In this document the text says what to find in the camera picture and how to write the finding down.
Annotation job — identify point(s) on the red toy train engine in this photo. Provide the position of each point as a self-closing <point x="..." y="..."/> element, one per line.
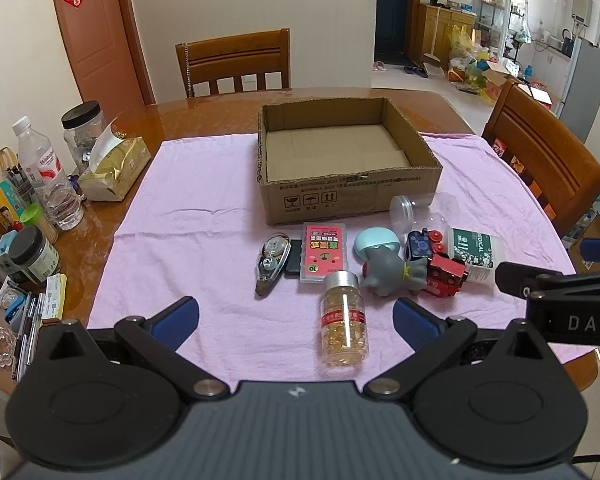
<point x="445" y="276"/>

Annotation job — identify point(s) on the pen holder with pens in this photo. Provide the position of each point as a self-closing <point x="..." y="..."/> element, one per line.
<point x="12" y="171"/>

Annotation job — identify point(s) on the grey refrigerator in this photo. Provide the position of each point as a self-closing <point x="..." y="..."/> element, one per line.
<point x="580" y="99"/>

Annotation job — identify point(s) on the pink table cloth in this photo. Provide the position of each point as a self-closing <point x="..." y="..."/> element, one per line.
<point x="196" y="227"/>

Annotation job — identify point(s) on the black digital timer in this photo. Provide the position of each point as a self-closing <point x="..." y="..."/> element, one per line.
<point x="293" y="265"/>

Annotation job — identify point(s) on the black-lid dark jar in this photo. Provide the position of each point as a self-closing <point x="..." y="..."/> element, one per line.
<point x="33" y="253"/>

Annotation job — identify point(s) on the gold tissue pack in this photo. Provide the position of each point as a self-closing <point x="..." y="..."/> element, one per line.
<point x="116" y="161"/>

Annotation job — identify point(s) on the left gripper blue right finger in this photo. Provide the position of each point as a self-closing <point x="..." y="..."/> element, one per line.
<point x="416" y="325"/>

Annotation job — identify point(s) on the glass crystal dish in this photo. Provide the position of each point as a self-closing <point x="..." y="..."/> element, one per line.
<point x="7" y="347"/>

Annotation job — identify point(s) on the pink card box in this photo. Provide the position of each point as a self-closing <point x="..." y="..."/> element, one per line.
<point x="323" y="251"/>

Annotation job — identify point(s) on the wooden cabinet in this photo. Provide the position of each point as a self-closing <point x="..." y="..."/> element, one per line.
<point x="434" y="25"/>

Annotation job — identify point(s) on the brown wooden door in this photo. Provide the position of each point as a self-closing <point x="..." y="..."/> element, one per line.
<point x="103" y="48"/>

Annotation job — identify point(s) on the black blue toy train car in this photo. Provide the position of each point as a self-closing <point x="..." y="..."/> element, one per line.
<point x="425" y="244"/>

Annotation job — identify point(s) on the wooden chair at right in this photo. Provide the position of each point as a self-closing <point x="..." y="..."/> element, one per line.
<point x="562" y="174"/>

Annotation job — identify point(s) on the teal mushroom-shaped case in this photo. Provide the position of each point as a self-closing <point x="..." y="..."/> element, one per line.
<point x="375" y="238"/>

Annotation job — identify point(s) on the wooden chair behind table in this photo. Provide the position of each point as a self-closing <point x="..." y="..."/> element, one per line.
<point x="257" y="53"/>

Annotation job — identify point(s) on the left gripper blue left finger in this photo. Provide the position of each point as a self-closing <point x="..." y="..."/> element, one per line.
<point x="173" y="325"/>

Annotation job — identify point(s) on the green-lid small container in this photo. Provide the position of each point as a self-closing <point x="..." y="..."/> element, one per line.
<point x="34" y="215"/>

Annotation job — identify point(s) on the clear plastic jar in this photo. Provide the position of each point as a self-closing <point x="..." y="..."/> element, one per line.
<point x="433" y="211"/>

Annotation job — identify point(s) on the black-lid clear jar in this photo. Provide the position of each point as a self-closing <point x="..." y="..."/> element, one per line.
<point x="83" y="125"/>

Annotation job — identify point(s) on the grey cat figurine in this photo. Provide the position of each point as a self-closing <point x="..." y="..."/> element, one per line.
<point x="385" y="273"/>

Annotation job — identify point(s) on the yellow capsule pill bottle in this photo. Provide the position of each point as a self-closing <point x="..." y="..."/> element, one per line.
<point x="344" y="340"/>

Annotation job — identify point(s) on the white green-label plastic box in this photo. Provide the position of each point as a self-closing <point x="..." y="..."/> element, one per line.
<point x="481" y="253"/>

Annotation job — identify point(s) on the brown cardboard box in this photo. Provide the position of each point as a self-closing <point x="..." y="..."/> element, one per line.
<point x="333" y="158"/>

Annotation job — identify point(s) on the plastic water bottle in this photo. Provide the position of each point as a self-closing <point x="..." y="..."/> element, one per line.
<point x="44" y="171"/>

